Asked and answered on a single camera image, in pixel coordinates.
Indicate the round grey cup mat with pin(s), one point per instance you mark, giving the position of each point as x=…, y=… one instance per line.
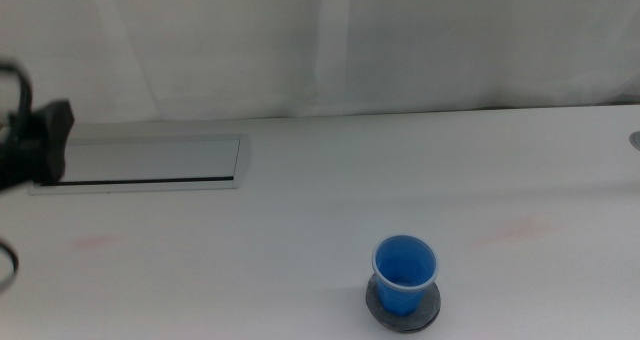
x=433, y=304

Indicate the white curtain backdrop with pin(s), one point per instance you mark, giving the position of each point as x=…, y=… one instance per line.
x=350, y=45

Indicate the grey table grommet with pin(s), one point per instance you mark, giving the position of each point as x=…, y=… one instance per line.
x=636, y=141

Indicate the blue plastic cup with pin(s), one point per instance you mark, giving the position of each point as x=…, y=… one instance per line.
x=404, y=265

